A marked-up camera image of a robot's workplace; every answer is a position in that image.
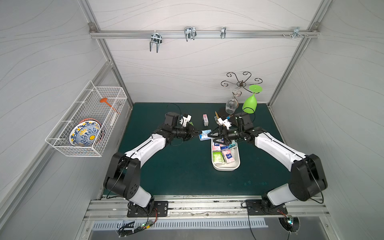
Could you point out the white wire basket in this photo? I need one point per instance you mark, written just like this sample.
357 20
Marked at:
87 106

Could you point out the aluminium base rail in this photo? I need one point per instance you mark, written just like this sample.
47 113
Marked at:
199 207

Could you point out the light blue tissue pack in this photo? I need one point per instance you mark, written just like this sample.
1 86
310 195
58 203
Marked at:
203 136

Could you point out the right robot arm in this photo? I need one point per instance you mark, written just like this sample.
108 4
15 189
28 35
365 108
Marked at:
307 176

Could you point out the green plastic wine glass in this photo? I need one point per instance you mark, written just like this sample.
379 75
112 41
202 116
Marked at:
250 104

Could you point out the clear wine glass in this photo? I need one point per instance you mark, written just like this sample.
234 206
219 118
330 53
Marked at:
232 104

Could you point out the single metal hook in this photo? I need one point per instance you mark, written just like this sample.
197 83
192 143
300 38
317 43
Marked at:
223 32

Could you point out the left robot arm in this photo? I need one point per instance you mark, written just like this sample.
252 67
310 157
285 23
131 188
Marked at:
123 176

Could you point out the white oval storage box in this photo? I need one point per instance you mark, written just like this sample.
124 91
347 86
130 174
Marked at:
228 167

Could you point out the pink white tissue pack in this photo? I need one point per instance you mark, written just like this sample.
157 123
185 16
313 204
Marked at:
227 156

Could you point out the black metal glass rack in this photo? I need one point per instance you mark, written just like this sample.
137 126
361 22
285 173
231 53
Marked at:
240 86

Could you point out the pink floral Tempo pack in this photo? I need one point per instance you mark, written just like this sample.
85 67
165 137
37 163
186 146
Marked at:
216 147

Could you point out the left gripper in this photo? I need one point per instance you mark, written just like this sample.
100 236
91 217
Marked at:
188 132

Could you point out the blue yellow patterned plate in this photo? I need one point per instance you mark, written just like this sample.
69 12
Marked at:
85 133

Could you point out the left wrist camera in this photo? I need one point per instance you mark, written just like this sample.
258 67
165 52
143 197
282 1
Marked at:
173 119

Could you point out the aluminium top rail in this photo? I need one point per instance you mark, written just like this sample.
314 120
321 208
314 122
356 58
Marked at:
201 34

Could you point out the green white tissue pack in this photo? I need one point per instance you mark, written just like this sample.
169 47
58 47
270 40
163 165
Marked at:
217 158

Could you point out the orange handled brush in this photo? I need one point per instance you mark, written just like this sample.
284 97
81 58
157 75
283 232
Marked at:
105 100

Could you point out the double metal hook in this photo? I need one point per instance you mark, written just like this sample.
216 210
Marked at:
190 33
156 40

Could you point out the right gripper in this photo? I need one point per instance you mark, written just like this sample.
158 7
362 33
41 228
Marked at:
223 133

